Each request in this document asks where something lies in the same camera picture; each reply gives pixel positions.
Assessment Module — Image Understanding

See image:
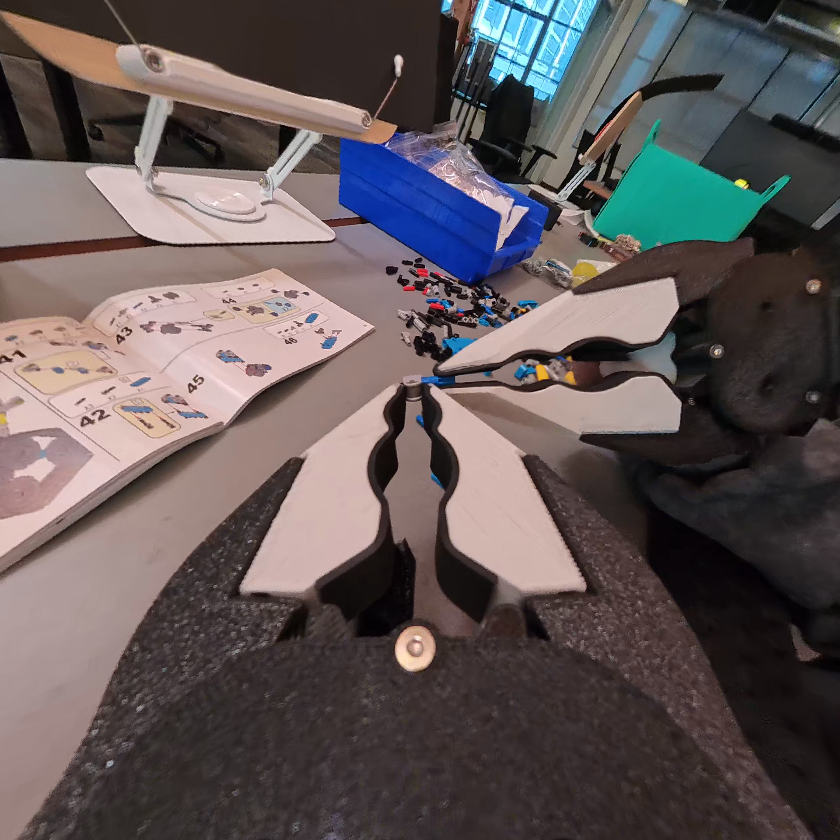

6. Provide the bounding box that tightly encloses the green felt bag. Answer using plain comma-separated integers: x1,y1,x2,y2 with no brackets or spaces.
594,119,791,250

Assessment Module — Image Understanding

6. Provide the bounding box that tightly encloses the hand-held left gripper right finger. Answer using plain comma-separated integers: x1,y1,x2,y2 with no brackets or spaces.
420,386,588,623

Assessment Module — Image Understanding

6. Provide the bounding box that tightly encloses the pile of small building pieces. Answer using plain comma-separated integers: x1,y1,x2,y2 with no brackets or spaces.
384,257,595,388

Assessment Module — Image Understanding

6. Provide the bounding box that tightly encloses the black office chair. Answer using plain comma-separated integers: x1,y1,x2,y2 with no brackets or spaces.
469,73,559,178

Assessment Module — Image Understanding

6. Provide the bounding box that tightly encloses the window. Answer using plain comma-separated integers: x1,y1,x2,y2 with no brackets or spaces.
453,0,601,102

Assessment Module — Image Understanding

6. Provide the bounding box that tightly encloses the open instruction booklet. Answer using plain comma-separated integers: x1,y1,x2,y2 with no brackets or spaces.
0,268,376,572

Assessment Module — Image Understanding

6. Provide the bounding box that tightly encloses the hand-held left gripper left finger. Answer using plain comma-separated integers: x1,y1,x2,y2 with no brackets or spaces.
239,384,416,624

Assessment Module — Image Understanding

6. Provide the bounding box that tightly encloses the grey desk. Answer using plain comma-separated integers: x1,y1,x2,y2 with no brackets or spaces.
0,157,657,840

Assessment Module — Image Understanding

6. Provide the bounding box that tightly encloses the wooden board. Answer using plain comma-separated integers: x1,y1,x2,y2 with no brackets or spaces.
581,73,723,165

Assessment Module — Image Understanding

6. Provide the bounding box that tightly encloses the blue storage bin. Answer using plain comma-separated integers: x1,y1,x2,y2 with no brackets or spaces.
338,134,549,286

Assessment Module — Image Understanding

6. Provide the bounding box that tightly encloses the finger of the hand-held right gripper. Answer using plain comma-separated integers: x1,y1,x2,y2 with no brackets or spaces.
449,371,683,435
434,277,681,378

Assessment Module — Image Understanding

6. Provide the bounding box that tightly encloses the black partition panel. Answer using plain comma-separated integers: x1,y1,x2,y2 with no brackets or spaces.
0,0,460,172

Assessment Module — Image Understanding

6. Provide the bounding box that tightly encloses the yellow item in clear bag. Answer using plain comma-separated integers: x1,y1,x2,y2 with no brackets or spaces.
570,258,621,290

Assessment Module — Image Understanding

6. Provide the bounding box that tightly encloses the wooden top desk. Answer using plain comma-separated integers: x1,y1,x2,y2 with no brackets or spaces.
0,10,400,144

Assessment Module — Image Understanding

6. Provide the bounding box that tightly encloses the white folding stand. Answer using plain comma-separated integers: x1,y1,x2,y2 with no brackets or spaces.
85,0,404,245
554,157,598,207

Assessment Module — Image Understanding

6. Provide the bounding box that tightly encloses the person's right forearm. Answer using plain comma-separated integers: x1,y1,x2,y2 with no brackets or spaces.
630,420,840,657

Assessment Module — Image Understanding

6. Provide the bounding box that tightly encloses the bundle of clear plastic bags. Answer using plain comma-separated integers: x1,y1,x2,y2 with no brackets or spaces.
384,121,529,250

